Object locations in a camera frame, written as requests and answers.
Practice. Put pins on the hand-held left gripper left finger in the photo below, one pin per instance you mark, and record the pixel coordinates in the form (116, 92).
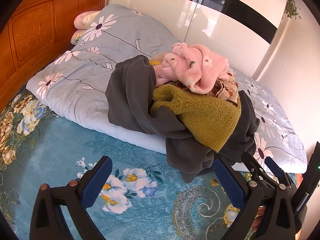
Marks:
(96, 187)

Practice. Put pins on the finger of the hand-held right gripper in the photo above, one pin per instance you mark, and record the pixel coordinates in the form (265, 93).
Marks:
(251, 163)
(275, 170)

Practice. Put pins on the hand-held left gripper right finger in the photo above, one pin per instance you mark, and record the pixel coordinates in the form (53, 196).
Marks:
(228, 182)

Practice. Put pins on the pink fleece pants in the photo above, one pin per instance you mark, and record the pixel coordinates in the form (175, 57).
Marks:
(195, 65)

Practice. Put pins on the blue floral bed sheet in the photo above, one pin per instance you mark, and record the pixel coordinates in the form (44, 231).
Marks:
(62, 142)

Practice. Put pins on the olive knitted sweater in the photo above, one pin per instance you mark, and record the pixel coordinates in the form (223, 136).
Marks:
(207, 120)

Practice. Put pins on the brown floral patterned garment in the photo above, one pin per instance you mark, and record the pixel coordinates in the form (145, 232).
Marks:
(228, 90)

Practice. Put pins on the dark grey pants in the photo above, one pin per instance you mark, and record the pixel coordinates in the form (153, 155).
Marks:
(127, 97)

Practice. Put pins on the grey daisy print quilt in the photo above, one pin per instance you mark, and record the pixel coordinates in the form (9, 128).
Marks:
(82, 80)

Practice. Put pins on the yellow cloth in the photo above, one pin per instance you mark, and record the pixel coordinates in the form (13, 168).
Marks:
(155, 63)

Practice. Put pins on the yellow floral pillow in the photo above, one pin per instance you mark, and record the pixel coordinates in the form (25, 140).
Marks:
(76, 36)

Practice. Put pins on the green hanging plant decoration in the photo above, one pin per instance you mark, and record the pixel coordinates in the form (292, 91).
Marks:
(292, 8)

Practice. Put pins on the pink floral pillow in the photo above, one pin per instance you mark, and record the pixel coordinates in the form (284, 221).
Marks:
(83, 20)

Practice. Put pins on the carved wooden headboard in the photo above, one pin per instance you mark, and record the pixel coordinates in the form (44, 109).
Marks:
(32, 30)

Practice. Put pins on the glossy white wardrobe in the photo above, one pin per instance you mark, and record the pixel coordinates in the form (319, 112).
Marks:
(150, 7)

